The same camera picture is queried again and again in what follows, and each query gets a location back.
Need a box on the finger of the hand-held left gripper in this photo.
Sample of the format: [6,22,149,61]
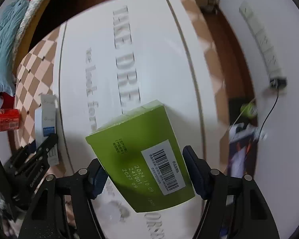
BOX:
[14,151,50,177]
[20,134,59,158]

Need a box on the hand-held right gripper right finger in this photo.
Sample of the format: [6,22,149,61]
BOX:
[182,145,281,239]

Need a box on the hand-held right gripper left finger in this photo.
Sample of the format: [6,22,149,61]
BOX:
[17,158,109,239]

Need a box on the long blue white box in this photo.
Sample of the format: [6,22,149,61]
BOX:
[34,94,60,166]

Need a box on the green cardboard box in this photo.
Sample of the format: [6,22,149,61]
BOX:
[85,100,196,213]

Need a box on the red drink can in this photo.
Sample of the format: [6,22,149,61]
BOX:
[0,108,22,132]

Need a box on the dark printed poster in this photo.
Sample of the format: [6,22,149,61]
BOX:
[227,139,261,180]

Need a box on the red bed sheet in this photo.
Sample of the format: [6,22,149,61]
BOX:
[0,92,15,110]

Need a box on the small white bottle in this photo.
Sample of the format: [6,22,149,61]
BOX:
[229,124,267,142]

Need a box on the green drink can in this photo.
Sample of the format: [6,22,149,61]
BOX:
[240,102,258,119]

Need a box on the light blue blanket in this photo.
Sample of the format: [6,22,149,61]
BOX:
[0,0,30,107]

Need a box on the table with checkered tablecloth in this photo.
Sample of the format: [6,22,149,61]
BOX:
[14,0,233,239]

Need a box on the black charger plug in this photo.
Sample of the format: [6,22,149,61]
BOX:
[269,78,287,89]

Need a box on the white patterned mattress cover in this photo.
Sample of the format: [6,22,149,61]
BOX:
[15,0,63,40]

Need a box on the wooden bed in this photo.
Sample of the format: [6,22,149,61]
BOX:
[0,0,68,110]

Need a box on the white cable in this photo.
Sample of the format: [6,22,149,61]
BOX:
[233,98,256,125]

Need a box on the black cable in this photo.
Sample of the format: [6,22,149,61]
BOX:
[258,87,281,142]

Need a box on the white wall socket strip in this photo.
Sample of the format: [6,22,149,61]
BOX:
[239,1,287,80]

